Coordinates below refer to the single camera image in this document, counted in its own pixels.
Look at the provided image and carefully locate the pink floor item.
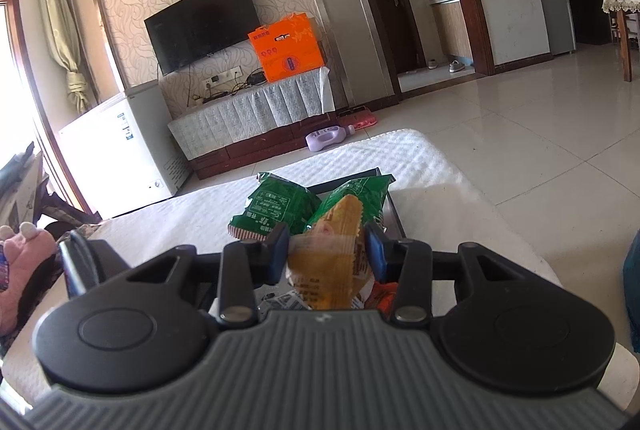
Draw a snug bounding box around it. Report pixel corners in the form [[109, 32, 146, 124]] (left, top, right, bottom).
[[336, 106, 378, 131]]

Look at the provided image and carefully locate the black flat television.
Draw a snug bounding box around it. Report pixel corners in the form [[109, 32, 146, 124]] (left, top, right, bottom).
[[144, 0, 261, 76]]

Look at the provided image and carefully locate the beige tied curtain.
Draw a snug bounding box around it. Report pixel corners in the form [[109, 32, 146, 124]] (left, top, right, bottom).
[[35, 0, 98, 116]]

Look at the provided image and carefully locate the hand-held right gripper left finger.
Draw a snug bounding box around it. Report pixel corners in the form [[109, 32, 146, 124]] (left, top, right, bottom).
[[125, 223, 292, 326]]

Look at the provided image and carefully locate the brown wooden window frame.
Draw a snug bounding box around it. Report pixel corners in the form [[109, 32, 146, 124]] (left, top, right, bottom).
[[0, 0, 96, 218]]

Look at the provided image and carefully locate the clear packet of yellow corn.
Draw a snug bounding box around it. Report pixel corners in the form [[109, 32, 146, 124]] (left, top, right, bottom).
[[286, 195, 376, 312]]

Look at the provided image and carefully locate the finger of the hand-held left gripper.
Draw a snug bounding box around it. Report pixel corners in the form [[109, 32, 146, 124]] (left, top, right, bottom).
[[57, 229, 133, 301]]

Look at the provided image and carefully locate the white wall power outlet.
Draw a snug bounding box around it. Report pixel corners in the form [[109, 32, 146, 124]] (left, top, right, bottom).
[[202, 66, 243, 86]]

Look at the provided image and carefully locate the purple plastic bottle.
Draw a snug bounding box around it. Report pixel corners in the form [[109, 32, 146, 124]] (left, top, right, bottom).
[[305, 124, 357, 153]]

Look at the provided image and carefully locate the orange gift box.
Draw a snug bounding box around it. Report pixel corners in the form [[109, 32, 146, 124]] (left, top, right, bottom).
[[247, 12, 323, 83]]

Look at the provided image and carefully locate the dark grey cardboard box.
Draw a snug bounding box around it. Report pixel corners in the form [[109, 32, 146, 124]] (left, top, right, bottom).
[[252, 166, 407, 312]]

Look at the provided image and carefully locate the grey white snack packet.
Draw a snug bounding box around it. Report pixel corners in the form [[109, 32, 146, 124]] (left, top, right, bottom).
[[257, 290, 308, 312]]

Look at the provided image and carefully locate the white chest freezer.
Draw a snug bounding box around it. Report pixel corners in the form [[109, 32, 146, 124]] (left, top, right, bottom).
[[57, 80, 191, 221]]

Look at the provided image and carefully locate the TV stand with white cover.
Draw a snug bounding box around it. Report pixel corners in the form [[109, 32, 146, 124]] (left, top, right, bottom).
[[167, 66, 336, 181]]

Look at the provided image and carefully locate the orange snack bar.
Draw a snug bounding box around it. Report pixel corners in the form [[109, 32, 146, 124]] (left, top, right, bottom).
[[362, 281, 401, 313]]

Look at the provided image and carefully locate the green striped snack bag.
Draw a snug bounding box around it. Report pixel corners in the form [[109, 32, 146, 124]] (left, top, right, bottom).
[[228, 172, 322, 242], [305, 174, 393, 236]]

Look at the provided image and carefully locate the blue plastic bin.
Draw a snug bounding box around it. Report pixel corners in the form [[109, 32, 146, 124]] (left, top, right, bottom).
[[622, 237, 640, 353]]

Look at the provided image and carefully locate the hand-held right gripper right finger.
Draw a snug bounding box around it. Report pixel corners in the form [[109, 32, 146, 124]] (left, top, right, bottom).
[[363, 221, 518, 326]]

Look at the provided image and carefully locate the pink plush toy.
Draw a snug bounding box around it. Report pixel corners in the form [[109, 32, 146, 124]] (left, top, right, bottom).
[[0, 222, 61, 336]]

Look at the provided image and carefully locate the wooden kitchen cabinet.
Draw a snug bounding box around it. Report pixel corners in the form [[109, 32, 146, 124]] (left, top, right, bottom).
[[430, 0, 473, 61]]

